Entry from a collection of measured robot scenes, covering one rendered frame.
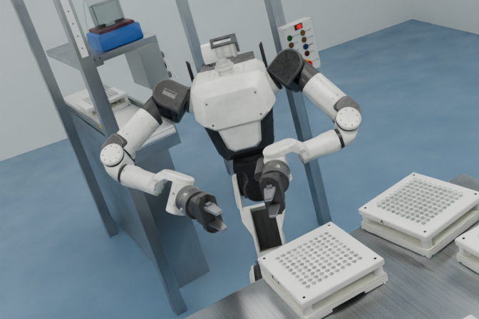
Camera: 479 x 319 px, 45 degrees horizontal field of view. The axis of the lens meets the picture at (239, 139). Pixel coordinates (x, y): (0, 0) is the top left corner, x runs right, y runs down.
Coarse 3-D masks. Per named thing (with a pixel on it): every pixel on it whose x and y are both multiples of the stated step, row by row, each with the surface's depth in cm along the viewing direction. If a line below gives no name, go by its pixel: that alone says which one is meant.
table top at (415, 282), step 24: (360, 240) 167; (384, 240) 164; (384, 264) 154; (408, 264) 152; (432, 264) 149; (456, 264) 147; (264, 288) 158; (384, 288) 146; (408, 288) 143; (432, 288) 141; (456, 288) 139; (216, 312) 154; (240, 312) 152; (264, 312) 149; (288, 312) 147; (336, 312) 143; (360, 312) 140; (384, 312) 138; (408, 312) 136; (432, 312) 134; (456, 312) 132
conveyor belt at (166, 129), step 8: (72, 96) 379; (80, 96) 373; (88, 96) 368; (72, 104) 361; (120, 112) 320; (128, 112) 316; (96, 120) 317; (120, 120) 306; (120, 128) 294; (160, 128) 279; (168, 128) 278; (152, 136) 275; (160, 136) 276; (168, 136) 279; (144, 144) 273; (152, 144) 276
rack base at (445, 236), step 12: (468, 216) 159; (372, 228) 167; (384, 228) 164; (456, 228) 156; (396, 240) 159; (408, 240) 157; (420, 240) 155; (432, 240) 154; (444, 240) 153; (420, 252) 153; (432, 252) 151
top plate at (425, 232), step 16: (416, 176) 176; (384, 192) 173; (464, 192) 162; (368, 208) 167; (448, 208) 157; (464, 208) 156; (384, 224) 161; (400, 224) 156; (416, 224) 154; (432, 224) 152; (448, 224) 153
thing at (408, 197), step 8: (416, 184) 171; (400, 192) 168; (408, 192) 168; (416, 192) 166; (424, 192) 166; (432, 192) 164; (440, 192) 164; (392, 200) 166; (400, 200) 166; (408, 200) 165; (416, 200) 164; (424, 200) 163; (432, 200) 161; (440, 200) 161; (448, 200) 160; (400, 208) 162; (408, 208) 161; (416, 208) 160; (424, 208) 158; (432, 208) 157; (416, 216) 157; (424, 216) 156
